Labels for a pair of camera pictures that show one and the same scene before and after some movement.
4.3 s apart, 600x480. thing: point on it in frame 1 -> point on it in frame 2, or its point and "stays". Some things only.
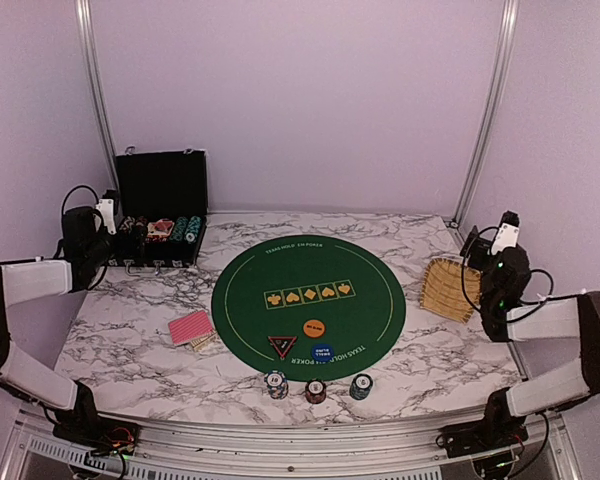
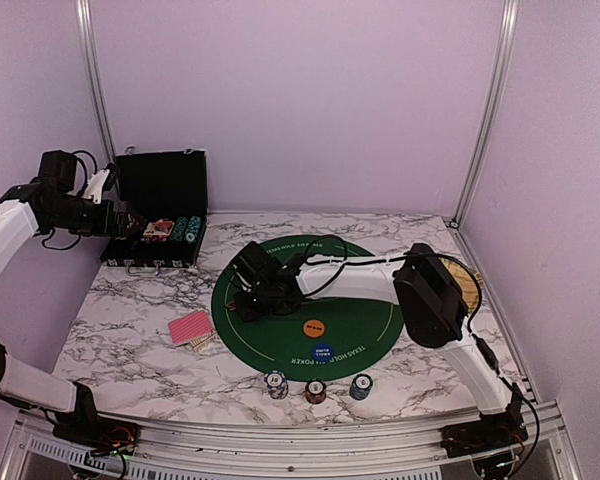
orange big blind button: (314, 328) stays
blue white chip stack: (277, 384) stays
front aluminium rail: (30, 446) stays
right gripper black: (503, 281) -> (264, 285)
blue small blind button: (322, 352) stays
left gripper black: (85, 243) -> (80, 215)
